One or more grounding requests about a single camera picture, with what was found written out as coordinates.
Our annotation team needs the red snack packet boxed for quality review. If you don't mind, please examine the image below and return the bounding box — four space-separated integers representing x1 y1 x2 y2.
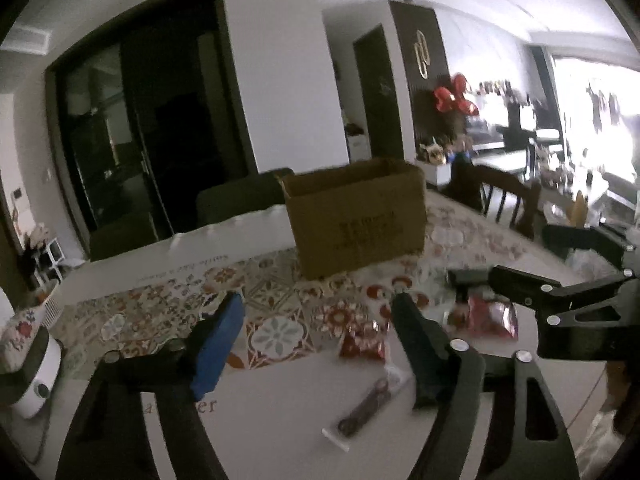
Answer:
339 322 390 361
467 295 519 342

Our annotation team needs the dark snack bar clear wrapper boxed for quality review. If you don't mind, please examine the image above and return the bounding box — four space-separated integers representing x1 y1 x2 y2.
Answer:
321 365 406 453

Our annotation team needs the brown cardboard box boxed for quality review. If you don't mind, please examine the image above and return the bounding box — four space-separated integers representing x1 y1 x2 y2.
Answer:
277 157 428 281

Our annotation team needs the dark wooden chair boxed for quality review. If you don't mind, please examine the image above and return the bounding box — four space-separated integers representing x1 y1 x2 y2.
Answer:
450 160 543 241

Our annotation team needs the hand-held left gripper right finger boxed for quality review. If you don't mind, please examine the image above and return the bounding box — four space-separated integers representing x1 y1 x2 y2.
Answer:
390 291 583 480

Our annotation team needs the red bow decoration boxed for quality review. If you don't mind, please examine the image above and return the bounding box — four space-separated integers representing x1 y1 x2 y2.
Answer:
432 74 481 116

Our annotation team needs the small dark snack packet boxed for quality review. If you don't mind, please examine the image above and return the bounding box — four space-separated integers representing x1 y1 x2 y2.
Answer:
446 267 493 291

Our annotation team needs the white box on floor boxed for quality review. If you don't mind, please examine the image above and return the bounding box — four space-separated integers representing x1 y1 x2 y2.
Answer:
346 135 372 163

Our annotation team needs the white humidifier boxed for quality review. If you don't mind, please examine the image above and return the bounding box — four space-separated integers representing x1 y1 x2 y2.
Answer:
0 332 66 421

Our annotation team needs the gold wall ornament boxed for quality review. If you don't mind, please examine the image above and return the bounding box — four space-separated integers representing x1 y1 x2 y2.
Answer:
412 30 432 81

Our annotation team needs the dark green chair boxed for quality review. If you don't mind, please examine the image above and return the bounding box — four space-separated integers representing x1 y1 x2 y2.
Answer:
196 167 296 228
90 212 173 261

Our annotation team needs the dark glass sliding door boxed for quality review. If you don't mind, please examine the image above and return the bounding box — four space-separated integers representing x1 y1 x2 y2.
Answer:
45 0 258 246

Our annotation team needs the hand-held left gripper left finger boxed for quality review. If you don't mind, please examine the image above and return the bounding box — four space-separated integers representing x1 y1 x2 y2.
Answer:
55 291 247 480

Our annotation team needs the patterned floral table mat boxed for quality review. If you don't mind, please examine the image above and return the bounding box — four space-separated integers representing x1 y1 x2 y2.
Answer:
50 192 551 376

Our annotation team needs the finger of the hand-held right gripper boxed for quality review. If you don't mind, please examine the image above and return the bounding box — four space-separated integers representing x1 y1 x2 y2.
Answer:
487 265 640 328
541 224 640 273

